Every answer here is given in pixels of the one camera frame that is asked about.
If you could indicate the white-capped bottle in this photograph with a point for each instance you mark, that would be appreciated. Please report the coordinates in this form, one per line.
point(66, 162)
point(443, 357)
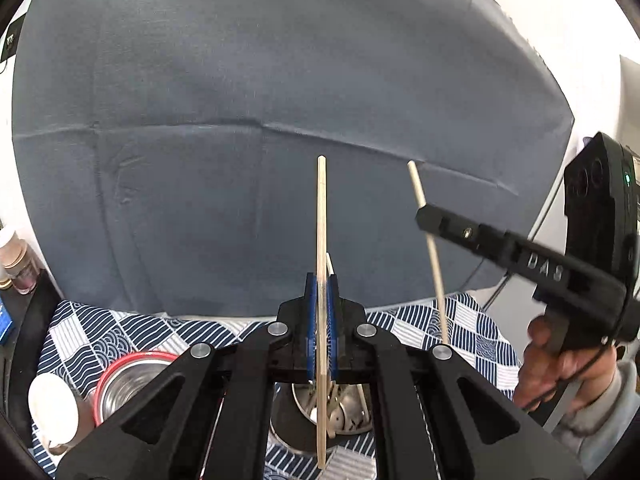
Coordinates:
point(7, 252)

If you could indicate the blue white patchwork tablecloth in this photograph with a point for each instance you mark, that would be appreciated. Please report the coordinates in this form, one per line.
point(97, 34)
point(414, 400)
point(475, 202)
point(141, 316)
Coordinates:
point(100, 325)

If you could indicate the brown mug white inside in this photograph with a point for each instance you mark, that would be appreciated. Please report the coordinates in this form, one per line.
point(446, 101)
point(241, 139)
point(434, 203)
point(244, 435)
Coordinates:
point(52, 405)

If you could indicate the light wooden chopstick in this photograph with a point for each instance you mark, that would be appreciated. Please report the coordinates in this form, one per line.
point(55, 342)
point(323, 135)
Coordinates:
point(321, 210)
point(434, 260)

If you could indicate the black wall device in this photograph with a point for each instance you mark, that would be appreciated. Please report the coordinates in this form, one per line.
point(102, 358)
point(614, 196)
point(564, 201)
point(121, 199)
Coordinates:
point(14, 37)

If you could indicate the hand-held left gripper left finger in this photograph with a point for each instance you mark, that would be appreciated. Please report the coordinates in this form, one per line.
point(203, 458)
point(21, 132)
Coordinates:
point(311, 312)

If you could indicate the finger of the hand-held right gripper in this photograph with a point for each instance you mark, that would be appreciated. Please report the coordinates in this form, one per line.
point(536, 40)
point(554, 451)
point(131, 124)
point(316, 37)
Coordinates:
point(500, 247)

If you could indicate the person's right forearm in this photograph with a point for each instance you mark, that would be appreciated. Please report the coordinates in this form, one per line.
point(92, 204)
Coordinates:
point(605, 425)

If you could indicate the person's right hand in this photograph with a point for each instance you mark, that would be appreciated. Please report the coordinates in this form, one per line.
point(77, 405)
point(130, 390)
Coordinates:
point(545, 375)

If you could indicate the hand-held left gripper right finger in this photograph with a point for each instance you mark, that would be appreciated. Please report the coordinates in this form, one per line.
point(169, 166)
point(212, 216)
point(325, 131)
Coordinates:
point(334, 312)

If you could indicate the blue box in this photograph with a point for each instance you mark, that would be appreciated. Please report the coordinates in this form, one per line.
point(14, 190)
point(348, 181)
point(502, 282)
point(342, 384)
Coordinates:
point(5, 322)

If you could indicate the black cylindrical utensil holder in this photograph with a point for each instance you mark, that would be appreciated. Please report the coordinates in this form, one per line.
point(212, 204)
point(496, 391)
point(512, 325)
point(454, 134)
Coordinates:
point(352, 417)

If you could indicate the red-rimmed steel bowl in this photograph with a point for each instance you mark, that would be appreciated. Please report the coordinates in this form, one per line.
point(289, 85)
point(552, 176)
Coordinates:
point(125, 390)

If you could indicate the grey backdrop cloth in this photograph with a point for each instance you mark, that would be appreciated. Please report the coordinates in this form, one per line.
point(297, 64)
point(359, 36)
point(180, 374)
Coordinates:
point(250, 85)

